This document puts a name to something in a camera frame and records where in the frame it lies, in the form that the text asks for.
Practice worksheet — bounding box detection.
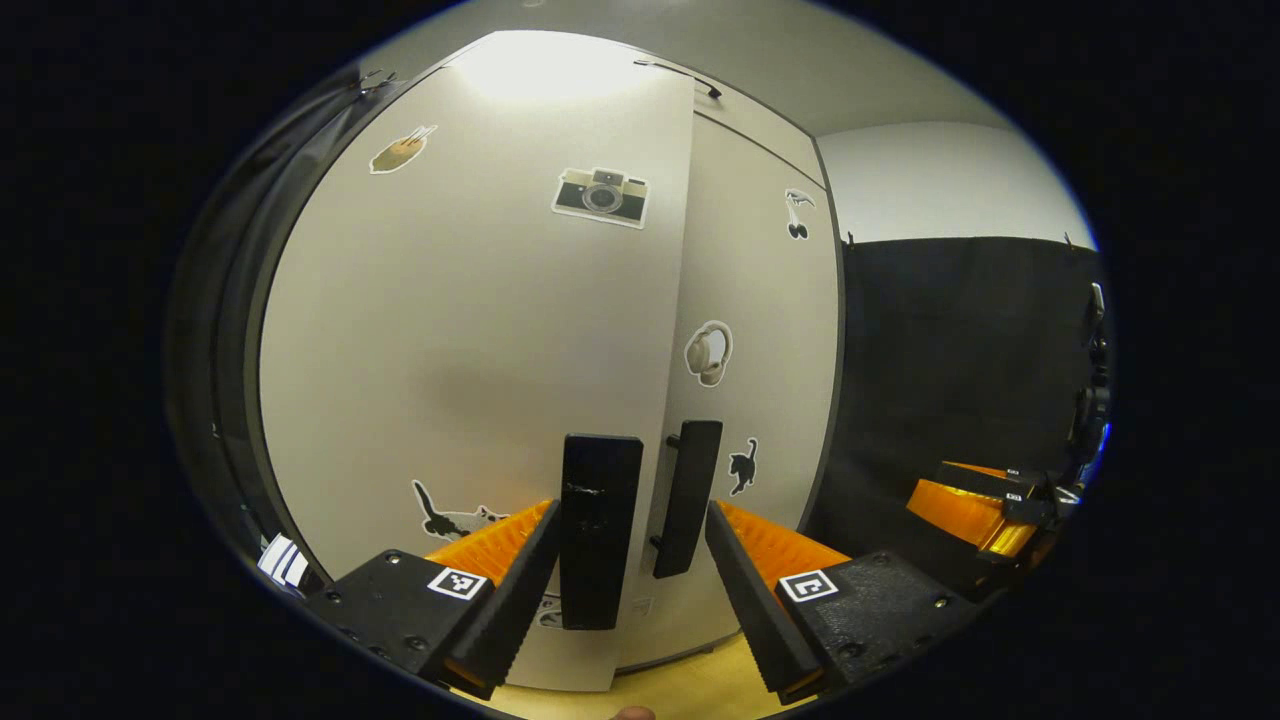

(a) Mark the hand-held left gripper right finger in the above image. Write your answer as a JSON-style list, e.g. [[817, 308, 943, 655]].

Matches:
[[705, 498, 981, 704]]

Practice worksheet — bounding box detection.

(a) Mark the cabinet door with camera sticker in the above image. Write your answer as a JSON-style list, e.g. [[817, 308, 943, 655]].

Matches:
[[258, 28, 696, 693]]

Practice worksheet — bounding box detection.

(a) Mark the wide black door handle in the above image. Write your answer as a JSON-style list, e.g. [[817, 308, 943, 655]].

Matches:
[[558, 432, 646, 632]]

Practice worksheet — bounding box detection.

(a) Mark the black backdrop cloth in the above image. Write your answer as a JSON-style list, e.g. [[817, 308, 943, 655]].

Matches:
[[163, 65, 401, 581], [805, 235, 1113, 601]]

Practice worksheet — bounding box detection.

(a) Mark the narrow black door handle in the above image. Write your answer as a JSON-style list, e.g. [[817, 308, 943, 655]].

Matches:
[[652, 420, 724, 580]]

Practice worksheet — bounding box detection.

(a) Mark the grey and white cabinet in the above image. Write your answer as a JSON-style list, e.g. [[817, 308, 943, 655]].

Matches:
[[210, 28, 853, 696]]

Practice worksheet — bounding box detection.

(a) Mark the cabinet door with headphone sticker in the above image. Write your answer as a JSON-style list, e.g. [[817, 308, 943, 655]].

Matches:
[[610, 110, 846, 673]]

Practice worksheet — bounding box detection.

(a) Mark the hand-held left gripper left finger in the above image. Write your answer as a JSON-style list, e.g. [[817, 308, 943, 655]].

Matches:
[[305, 498, 563, 701]]

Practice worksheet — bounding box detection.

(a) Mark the black drawer handle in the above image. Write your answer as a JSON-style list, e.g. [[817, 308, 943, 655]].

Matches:
[[633, 58, 723, 100]]

